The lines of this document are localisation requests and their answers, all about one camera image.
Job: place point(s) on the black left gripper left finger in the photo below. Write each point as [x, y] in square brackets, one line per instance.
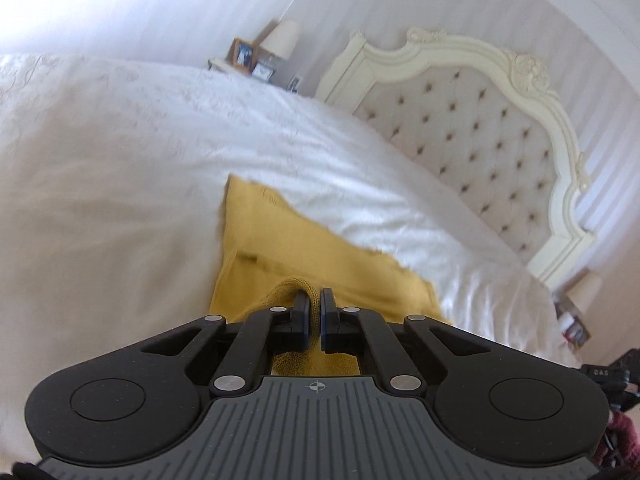
[248, 348]

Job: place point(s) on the white embroidered bedspread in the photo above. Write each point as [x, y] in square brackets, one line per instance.
[112, 201]

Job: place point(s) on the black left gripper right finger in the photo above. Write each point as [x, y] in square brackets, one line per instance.
[364, 334]

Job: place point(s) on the mustard yellow knit sweater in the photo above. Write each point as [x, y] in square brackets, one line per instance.
[270, 252]

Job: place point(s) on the white bedside lamp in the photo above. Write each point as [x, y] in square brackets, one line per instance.
[582, 294]
[280, 42]

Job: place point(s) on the cream tufted headboard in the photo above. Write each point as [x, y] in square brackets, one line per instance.
[485, 122]

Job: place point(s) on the hand in maroon glove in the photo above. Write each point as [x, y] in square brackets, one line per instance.
[619, 446]

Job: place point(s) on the wooden picture frame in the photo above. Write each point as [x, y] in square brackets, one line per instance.
[242, 55]

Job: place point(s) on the white wall socket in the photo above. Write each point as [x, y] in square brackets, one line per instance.
[294, 84]

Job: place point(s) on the small white alarm clock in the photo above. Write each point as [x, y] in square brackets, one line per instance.
[263, 72]

